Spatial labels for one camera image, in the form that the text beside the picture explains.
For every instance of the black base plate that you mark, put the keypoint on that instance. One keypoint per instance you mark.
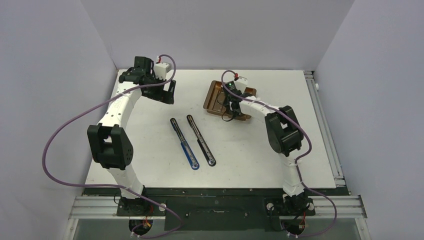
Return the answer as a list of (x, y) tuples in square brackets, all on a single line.
[(217, 209)]

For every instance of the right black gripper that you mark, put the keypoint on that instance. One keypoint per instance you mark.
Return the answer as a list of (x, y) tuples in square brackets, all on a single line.
[(226, 102)]

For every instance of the aluminium front rail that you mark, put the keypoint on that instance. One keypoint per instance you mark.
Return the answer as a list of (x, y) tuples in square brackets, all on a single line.
[(104, 207)]

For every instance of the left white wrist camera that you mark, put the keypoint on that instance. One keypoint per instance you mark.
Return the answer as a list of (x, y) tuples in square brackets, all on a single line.
[(161, 70)]

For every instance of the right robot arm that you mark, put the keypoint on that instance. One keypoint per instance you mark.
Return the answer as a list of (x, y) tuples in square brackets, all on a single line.
[(282, 132)]

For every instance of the black stapler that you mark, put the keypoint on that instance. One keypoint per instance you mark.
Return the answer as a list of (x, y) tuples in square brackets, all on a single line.
[(211, 161)]

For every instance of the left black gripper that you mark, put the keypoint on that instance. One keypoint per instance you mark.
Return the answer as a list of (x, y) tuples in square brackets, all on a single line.
[(163, 95)]

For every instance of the blue stapler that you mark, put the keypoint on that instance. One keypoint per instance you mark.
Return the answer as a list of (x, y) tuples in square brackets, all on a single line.
[(193, 162)]

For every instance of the brown plastic tray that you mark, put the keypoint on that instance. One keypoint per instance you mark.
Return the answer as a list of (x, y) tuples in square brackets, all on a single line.
[(214, 101)]

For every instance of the aluminium side rail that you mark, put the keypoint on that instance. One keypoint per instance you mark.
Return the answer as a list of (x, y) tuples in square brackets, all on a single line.
[(330, 148)]

